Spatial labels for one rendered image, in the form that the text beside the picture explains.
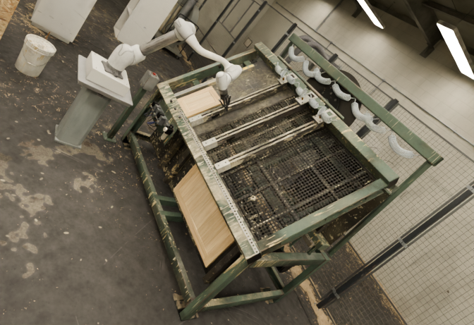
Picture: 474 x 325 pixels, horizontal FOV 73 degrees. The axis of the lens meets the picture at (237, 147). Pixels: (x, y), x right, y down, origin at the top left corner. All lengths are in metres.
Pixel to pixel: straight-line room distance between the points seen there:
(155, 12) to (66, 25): 2.10
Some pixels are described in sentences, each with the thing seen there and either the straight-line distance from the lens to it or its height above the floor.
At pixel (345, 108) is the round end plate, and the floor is 1.96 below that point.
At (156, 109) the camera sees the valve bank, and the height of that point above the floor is 0.75.
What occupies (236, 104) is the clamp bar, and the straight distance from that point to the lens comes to 3.21.
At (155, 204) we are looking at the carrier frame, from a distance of 3.21.
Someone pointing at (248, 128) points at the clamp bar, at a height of 1.27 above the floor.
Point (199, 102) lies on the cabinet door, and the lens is 3.37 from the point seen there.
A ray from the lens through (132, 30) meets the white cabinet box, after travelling 7.03.
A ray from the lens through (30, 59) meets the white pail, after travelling 4.16.
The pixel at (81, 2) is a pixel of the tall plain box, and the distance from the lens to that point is 5.32.
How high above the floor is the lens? 2.02
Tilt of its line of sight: 19 degrees down
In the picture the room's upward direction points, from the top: 42 degrees clockwise
